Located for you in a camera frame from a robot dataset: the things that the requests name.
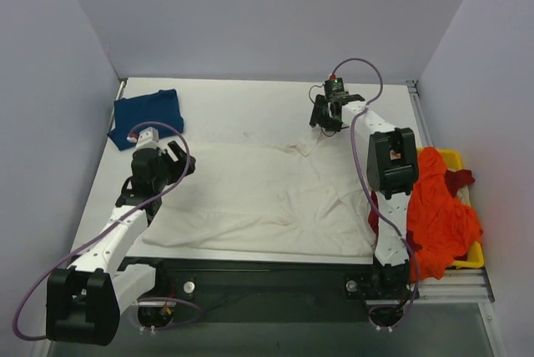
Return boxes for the cream white t shirt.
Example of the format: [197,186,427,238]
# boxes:
[143,130,376,257]

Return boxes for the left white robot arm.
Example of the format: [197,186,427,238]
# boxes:
[46,140,195,346]

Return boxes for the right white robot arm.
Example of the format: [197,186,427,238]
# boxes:
[310,75,419,297]

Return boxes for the folded blue t shirt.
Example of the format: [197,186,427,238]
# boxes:
[108,89,184,151]

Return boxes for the dark red t shirt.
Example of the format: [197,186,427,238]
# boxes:
[367,169,475,234]

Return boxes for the beige t shirt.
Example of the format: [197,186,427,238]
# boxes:
[455,186,471,206]

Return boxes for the orange t shirt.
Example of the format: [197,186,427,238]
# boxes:
[404,146,485,283]

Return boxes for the yellow plastic bin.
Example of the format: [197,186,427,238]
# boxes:
[416,147,487,270]

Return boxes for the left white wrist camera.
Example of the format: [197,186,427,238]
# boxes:
[127,127,159,150]

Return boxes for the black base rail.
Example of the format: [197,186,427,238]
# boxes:
[138,260,413,329]

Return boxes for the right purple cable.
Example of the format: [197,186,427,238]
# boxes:
[329,57,422,329]

